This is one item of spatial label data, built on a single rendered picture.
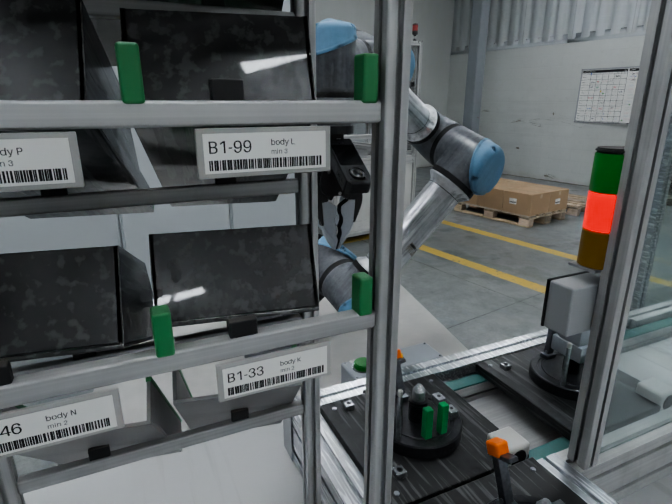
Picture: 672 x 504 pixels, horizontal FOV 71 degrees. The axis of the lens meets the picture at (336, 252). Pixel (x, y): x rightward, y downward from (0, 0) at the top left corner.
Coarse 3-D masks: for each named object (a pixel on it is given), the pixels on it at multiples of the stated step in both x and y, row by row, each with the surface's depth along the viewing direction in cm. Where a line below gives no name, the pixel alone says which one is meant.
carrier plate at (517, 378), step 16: (528, 352) 98; (480, 368) 93; (496, 368) 92; (512, 368) 92; (528, 368) 92; (496, 384) 89; (512, 384) 87; (528, 384) 87; (528, 400) 82; (544, 400) 82; (560, 400) 82; (544, 416) 79; (560, 416) 78; (560, 432) 77
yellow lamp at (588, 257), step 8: (584, 232) 62; (592, 232) 61; (584, 240) 62; (592, 240) 61; (600, 240) 60; (608, 240) 60; (584, 248) 62; (592, 248) 61; (600, 248) 60; (584, 256) 62; (592, 256) 61; (600, 256) 61; (584, 264) 62; (592, 264) 61; (600, 264) 61
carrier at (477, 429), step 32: (416, 384) 87; (352, 416) 78; (416, 416) 73; (448, 416) 74; (480, 416) 78; (352, 448) 71; (416, 448) 68; (448, 448) 69; (480, 448) 71; (512, 448) 68; (416, 480) 65; (448, 480) 65
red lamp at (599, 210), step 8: (592, 192) 60; (592, 200) 60; (600, 200) 59; (608, 200) 59; (592, 208) 60; (600, 208) 59; (608, 208) 59; (584, 216) 62; (592, 216) 60; (600, 216) 60; (608, 216) 59; (584, 224) 62; (592, 224) 60; (600, 224) 60; (608, 224) 59; (600, 232) 60; (608, 232) 60
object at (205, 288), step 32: (160, 256) 37; (192, 256) 37; (224, 256) 38; (256, 256) 38; (288, 256) 39; (160, 288) 36; (192, 288) 37; (224, 288) 38; (256, 288) 38; (288, 288) 39; (192, 320) 37; (224, 320) 37
